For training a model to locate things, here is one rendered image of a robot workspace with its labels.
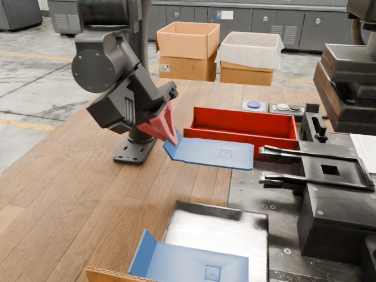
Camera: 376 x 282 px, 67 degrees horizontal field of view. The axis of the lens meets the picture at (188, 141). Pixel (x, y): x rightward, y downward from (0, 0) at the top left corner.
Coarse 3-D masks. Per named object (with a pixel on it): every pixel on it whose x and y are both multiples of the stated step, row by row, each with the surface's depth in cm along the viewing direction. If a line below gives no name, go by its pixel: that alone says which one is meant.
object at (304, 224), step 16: (304, 192) 46; (304, 208) 45; (304, 224) 43; (320, 224) 40; (304, 240) 42; (320, 240) 41; (336, 240) 40; (352, 240) 40; (320, 256) 43; (336, 256) 42; (352, 256) 41
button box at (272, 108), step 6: (270, 102) 83; (270, 108) 80; (276, 108) 80; (288, 108) 79; (300, 108) 79; (282, 114) 77; (288, 114) 77; (294, 114) 77; (300, 114) 77; (300, 120) 77
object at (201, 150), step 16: (176, 128) 54; (192, 144) 53; (208, 144) 53; (224, 144) 53; (240, 144) 53; (176, 160) 50; (192, 160) 49; (208, 160) 49; (224, 160) 49; (240, 160) 49
